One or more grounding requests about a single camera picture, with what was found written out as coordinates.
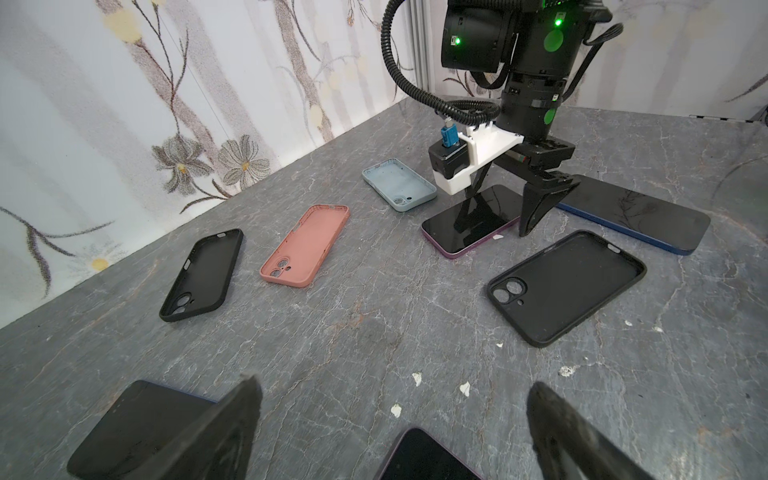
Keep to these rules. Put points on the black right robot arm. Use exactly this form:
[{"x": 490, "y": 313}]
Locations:
[{"x": 534, "y": 53}]

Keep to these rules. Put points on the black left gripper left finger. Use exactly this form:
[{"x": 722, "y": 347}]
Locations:
[{"x": 217, "y": 445}]

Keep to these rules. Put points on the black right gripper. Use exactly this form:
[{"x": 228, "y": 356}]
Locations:
[{"x": 537, "y": 163}]

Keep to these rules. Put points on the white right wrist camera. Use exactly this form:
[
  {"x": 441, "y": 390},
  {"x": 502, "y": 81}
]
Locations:
[{"x": 458, "y": 155}]

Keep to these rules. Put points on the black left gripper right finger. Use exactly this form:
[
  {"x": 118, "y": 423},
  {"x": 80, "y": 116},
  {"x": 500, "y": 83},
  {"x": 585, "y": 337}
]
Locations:
[{"x": 567, "y": 446}]

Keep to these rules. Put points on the blue-edged phone front right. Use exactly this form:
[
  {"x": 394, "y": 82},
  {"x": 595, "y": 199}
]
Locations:
[{"x": 660, "y": 223}]

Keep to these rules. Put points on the purple-edged phone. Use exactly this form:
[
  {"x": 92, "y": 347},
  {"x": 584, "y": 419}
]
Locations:
[
  {"x": 418, "y": 455},
  {"x": 473, "y": 221}
]

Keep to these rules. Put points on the blue-edged phone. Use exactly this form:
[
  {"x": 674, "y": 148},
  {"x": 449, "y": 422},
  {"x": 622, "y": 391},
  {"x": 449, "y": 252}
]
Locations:
[
  {"x": 660, "y": 223},
  {"x": 142, "y": 421}
]

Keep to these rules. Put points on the small black phone case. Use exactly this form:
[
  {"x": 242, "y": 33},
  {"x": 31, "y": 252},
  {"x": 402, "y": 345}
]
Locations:
[{"x": 202, "y": 284}]

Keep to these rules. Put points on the right corner aluminium post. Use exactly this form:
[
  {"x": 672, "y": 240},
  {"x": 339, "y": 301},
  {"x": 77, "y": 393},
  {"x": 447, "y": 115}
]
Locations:
[{"x": 418, "y": 11}]

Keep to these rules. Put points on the pink phone case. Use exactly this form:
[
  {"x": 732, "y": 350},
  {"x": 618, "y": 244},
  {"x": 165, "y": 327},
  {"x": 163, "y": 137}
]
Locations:
[{"x": 297, "y": 259}]

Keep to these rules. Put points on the blue-edged phone far left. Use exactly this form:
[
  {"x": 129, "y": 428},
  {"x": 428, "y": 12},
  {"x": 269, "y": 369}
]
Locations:
[{"x": 142, "y": 421}]

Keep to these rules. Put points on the large black phone case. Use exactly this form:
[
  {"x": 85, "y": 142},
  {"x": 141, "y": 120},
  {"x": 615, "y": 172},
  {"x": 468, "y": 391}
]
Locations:
[{"x": 559, "y": 287}]

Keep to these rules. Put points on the light blue phone case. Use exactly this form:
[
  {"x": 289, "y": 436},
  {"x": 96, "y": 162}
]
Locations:
[{"x": 400, "y": 186}]

